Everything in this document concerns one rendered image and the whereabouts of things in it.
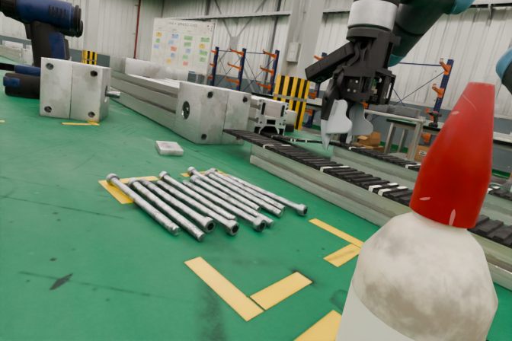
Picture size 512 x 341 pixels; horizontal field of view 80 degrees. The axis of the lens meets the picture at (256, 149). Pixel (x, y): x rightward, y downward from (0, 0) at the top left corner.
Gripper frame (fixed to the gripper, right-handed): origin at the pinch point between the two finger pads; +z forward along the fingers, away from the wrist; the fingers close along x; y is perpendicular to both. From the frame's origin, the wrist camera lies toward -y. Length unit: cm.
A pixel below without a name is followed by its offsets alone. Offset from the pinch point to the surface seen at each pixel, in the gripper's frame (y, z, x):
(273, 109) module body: -20.8, -3.1, 2.3
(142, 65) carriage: -50, -8, -20
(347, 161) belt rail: 5.3, 2.2, -2.0
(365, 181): 19.0, -0.1, -19.7
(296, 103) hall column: -236, 3, 236
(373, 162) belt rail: 10.0, 0.9, -2.0
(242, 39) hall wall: -958, -176, 642
